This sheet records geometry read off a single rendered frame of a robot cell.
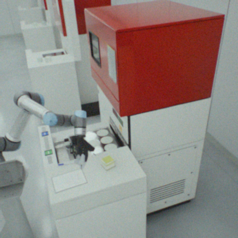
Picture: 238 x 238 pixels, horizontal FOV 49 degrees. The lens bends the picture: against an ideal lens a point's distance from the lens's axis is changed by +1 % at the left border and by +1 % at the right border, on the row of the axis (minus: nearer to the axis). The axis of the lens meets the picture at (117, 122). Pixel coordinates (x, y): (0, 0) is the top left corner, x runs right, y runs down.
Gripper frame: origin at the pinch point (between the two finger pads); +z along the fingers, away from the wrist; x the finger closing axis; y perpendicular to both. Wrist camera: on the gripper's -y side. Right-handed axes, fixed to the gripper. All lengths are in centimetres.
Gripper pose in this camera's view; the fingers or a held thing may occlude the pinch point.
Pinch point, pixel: (82, 167)
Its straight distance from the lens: 164.3
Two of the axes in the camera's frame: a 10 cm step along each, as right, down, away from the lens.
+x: 7.8, -0.6, -6.2
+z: 0.1, 10.0, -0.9
